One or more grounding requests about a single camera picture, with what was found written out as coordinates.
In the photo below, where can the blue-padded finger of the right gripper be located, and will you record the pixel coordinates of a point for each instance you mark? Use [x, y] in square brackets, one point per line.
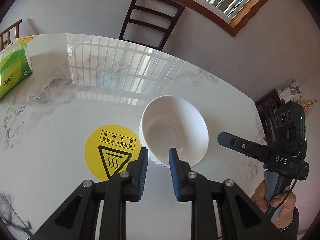
[238, 144]

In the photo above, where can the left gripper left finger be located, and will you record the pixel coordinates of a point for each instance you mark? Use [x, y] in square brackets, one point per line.
[137, 170]

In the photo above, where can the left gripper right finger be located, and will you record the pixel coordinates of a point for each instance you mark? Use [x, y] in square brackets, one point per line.
[179, 171]

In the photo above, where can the blue ribbed white bowl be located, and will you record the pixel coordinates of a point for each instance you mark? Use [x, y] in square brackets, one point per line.
[172, 122]

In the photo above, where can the yellow hot warning sticker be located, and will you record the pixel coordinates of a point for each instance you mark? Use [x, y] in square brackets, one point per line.
[109, 150]

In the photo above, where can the dark wooden side furniture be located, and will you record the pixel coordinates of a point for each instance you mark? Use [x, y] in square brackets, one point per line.
[267, 107]

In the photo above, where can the white bag on cabinet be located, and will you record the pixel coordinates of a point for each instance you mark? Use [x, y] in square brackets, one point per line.
[291, 92]

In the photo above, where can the dark wooden chair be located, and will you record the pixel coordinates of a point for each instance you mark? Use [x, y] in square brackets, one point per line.
[160, 16]

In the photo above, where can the green tissue pack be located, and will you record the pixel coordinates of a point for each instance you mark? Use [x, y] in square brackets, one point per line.
[15, 64]

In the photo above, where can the light wooden chair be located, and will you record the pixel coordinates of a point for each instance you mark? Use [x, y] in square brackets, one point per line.
[9, 34]

